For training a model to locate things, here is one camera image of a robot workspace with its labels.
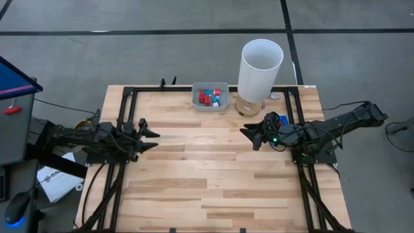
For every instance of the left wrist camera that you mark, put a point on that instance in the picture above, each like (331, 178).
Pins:
(105, 132)

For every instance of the yellow tool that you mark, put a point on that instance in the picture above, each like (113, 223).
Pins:
(83, 123)

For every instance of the white plastic bin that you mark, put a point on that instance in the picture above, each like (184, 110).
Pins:
(210, 108)

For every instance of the white printed paper bag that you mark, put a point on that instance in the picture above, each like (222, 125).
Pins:
(58, 184)

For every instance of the black support stand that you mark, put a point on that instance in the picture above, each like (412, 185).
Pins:
(55, 163)

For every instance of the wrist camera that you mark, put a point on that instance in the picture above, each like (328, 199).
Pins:
(286, 134)
(105, 132)

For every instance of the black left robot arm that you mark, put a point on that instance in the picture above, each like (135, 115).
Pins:
(81, 136)

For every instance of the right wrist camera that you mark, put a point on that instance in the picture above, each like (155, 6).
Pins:
(286, 134)

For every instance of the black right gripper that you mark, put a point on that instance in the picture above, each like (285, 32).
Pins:
(271, 132)

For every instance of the computer monitor blue screen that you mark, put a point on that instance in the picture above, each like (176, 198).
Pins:
(13, 77)

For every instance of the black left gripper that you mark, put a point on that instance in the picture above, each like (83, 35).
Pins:
(134, 139)

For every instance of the blue plastic basket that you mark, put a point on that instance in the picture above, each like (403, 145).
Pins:
(285, 120)

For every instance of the clear plastic wrapper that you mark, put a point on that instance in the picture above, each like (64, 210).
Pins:
(275, 96)

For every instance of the black computer mouse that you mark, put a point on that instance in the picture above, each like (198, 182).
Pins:
(17, 207)

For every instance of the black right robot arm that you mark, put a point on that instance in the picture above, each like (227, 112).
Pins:
(339, 124)

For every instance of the pink white cube charger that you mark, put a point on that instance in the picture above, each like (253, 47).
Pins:
(217, 92)

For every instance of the black aluminium table frame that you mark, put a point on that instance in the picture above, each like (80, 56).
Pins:
(155, 89)

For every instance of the white shade table lamp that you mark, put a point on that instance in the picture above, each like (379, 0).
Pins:
(258, 77)

